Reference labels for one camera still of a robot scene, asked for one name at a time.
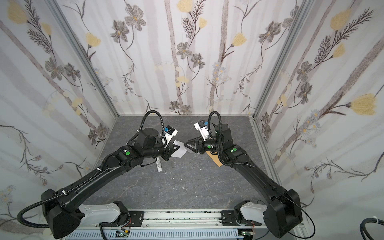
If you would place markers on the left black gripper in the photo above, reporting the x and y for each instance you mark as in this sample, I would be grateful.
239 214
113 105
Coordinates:
167 151

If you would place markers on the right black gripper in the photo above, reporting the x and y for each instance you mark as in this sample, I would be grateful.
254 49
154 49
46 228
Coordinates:
202 145

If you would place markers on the white floral letter paper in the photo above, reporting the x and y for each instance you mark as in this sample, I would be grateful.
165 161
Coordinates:
181 151

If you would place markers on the brown kraft envelope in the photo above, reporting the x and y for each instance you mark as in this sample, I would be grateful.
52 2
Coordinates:
215 158

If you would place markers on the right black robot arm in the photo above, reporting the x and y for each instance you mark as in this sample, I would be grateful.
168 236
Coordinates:
283 211

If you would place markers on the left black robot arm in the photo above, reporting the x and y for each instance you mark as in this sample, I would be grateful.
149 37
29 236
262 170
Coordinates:
64 209

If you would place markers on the white glue stick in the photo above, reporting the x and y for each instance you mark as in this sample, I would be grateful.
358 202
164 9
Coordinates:
158 164

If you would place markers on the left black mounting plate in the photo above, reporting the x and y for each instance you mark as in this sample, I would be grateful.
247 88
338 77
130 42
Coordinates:
135 218

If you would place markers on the black mounting plate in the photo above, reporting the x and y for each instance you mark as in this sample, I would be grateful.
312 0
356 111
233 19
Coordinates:
135 218
232 218

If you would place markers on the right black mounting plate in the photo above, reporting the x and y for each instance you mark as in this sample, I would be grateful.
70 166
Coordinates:
232 218

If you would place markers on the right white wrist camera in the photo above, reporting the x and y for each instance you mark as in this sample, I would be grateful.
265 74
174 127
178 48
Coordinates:
202 127

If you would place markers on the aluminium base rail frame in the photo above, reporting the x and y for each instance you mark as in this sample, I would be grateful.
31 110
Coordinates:
175 220

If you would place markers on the white perforated cable duct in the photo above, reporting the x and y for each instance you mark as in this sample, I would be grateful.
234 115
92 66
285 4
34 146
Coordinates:
188 234

